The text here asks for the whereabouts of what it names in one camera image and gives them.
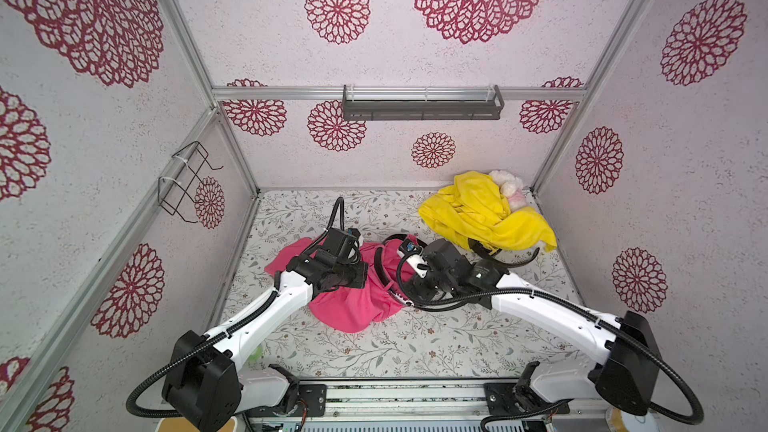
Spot pink trousers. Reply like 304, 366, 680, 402
264, 235, 430, 335

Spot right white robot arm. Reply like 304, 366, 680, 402
395, 239, 659, 416

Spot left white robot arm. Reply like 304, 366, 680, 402
161, 228, 368, 431

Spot yellow garment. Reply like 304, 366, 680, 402
418, 171, 557, 252

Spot white pink plush toy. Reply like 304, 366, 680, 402
489, 170, 528, 212

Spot right black cable conduit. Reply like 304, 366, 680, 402
394, 248, 706, 427

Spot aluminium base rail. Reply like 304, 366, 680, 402
239, 377, 613, 432

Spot black wall shelf rail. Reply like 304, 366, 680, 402
341, 86, 505, 122

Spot black wire wall rack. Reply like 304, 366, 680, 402
156, 141, 226, 230

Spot wooden board white frame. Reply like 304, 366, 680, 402
155, 417, 245, 432

